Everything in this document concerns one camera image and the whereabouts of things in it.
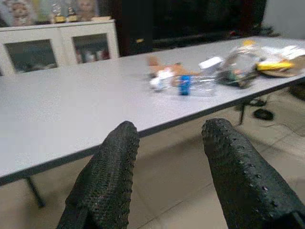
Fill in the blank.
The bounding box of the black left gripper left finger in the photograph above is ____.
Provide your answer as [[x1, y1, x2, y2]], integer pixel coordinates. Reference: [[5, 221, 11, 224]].
[[56, 120, 141, 229]]

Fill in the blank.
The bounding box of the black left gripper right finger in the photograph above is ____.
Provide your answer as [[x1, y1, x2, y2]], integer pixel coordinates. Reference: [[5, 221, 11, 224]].
[[201, 118, 305, 229]]

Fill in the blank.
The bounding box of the black round floor object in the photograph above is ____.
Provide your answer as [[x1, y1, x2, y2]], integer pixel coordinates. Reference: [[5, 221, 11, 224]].
[[253, 108, 275, 121]]

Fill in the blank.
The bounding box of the grey table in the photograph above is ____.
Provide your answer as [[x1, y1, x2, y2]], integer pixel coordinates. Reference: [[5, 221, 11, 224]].
[[0, 35, 305, 208]]

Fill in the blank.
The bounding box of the clear plastic bottle blue label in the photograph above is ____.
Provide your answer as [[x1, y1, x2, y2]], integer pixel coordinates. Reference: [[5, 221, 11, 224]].
[[173, 74, 218, 97]]

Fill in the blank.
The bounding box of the crumpled clear plastic bag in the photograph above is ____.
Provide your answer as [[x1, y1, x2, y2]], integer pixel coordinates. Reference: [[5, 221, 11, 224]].
[[215, 45, 263, 88]]

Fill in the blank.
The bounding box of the brown paper bag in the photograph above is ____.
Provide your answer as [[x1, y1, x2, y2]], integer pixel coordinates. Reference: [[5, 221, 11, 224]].
[[258, 56, 305, 78]]

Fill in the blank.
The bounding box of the yellow wrapper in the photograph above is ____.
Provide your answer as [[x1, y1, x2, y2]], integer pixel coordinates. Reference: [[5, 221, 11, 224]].
[[256, 61, 294, 72]]

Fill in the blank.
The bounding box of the white small box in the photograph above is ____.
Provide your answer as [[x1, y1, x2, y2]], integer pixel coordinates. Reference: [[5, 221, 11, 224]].
[[199, 56, 224, 72]]

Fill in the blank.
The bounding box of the crumpled white orange wrapper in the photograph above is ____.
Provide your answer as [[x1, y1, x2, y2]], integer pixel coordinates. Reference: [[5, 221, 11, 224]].
[[147, 56, 191, 92]]

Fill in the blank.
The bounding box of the white crumpled paper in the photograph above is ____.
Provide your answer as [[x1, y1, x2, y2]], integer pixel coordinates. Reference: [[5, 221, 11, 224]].
[[262, 44, 305, 60]]

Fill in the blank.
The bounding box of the white glass-door cabinet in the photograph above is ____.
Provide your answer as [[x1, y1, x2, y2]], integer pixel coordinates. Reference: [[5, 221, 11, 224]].
[[0, 19, 120, 77]]

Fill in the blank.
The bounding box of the dark wooden cabinet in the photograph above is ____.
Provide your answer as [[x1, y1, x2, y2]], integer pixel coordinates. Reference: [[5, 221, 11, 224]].
[[112, 0, 267, 57]]

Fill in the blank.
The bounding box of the gold trophy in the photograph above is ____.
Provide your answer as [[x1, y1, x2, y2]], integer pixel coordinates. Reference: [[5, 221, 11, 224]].
[[66, 6, 78, 22], [52, 3, 66, 24]]

